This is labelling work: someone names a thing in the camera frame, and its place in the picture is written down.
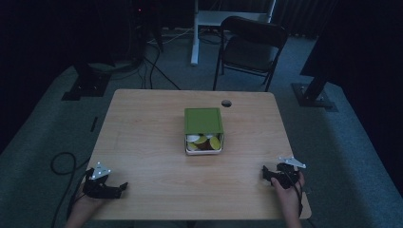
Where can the black stand with square base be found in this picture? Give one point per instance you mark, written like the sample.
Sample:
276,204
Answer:
87,84

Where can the pile of yellow white capsules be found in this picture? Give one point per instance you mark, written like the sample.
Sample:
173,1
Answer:
204,142

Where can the green box lid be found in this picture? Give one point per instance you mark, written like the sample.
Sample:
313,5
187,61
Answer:
202,121

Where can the black folding chair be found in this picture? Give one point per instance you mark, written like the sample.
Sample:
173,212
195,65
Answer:
252,47

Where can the person's right hand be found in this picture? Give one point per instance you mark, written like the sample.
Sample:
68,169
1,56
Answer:
289,194

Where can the black slanted stand with base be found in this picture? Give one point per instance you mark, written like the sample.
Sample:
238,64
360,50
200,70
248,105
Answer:
313,91

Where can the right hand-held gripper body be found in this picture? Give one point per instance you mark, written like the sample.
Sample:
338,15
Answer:
286,177

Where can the white desk frame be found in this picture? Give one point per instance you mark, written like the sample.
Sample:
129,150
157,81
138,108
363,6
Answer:
202,22

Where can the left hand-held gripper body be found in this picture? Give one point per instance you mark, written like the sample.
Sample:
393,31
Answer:
99,187

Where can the person's left hand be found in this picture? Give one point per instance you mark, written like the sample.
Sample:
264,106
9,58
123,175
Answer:
85,205

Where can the small black strip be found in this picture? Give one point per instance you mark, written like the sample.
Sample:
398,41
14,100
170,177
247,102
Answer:
94,124

